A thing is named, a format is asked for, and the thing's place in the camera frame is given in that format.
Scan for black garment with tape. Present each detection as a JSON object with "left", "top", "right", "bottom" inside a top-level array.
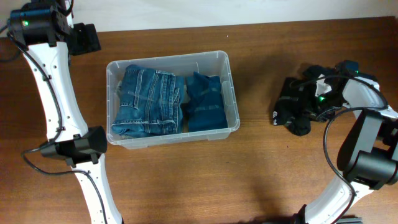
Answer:
[{"left": 272, "top": 77, "right": 315, "bottom": 136}]

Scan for teal blue garment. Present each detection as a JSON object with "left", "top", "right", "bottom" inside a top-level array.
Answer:
[{"left": 185, "top": 72, "right": 228, "bottom": 132}]

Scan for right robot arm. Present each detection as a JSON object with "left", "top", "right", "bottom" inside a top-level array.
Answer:
[{"left": 287, "top": 60, "right": 397, "bottom": 223}]

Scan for clear plastic storage bin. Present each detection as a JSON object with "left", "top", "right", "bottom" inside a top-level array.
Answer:
[{"left": 106, "top": 50, "right": 240, "bottom": 149}]

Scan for light blue jeans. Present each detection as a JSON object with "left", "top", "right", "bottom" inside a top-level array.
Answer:
[{"left": 116, "top": 80, "right": 123, "bottom": 97}]

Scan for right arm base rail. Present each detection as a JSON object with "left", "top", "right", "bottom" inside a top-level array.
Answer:
[{"left": 332, "top": 216, "right": 363, "bottom": 224}]

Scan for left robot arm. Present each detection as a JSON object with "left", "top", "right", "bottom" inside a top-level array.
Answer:
[{"left": 5, "top": 0, "right": 124, "bottom": 223}]

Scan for dark blue jeans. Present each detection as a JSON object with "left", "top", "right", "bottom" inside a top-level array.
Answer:
[{"left": 111, "top": 65, "right": 185, "bottom": 138}]

